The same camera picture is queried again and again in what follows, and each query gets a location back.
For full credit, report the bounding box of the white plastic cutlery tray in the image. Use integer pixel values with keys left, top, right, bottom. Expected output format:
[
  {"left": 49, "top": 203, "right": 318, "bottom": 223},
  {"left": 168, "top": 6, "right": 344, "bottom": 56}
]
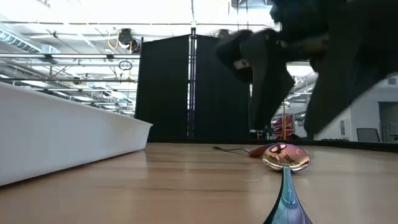
[{"left": 0, "top": 82, "right": 153, "bottom": 187}]

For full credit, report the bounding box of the yellow hanging cable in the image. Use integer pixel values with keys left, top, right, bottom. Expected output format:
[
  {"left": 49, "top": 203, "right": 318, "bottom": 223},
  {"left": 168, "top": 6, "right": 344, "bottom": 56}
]
[{"left": 281, "top": 104, "right": 287, "bottom": 141}]

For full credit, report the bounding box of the silver ceiling air duct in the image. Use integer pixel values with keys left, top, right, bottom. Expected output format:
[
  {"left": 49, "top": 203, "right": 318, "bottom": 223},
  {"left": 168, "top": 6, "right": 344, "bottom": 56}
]
[
  {"left": 295, "top": 72, "right": 318, "bottom": 93},
  {"left": 0, "top": 29, "right": 60, "bottom": 65}
]

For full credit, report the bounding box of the hanging black cable ring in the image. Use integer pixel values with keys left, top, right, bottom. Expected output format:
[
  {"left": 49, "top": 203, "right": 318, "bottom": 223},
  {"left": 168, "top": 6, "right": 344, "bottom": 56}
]
[{"left": 118, "top": 60, "right": 134, "bottom": 72}]

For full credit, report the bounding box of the iridescent rainbow spoon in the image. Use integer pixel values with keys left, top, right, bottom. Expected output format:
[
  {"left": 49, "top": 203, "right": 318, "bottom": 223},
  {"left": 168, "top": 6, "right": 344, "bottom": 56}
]
[
  {"left": 262, "top": 142, "right": 313, "bottom": 224},
  {"left": 212, "top": 142, "right": 282, "bottom": 158}
]

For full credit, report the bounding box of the black room divider screen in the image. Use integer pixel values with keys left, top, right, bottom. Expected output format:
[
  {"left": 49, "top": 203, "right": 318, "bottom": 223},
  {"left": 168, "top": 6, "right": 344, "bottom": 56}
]
[{"left": 134, "top": 27, "right": 251, "bottom": 141}]

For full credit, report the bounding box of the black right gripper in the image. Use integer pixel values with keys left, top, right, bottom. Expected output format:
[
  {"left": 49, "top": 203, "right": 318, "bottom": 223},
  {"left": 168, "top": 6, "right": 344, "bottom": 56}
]
[{"left": 214, "top": 0, "right": 398, "bottom": 136}]

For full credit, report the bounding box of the rack with red bins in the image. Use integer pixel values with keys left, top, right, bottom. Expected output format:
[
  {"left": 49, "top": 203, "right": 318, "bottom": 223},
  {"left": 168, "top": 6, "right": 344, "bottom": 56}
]
[{"left": 272, "top": 113, "right": 295, "bottom": 141}]

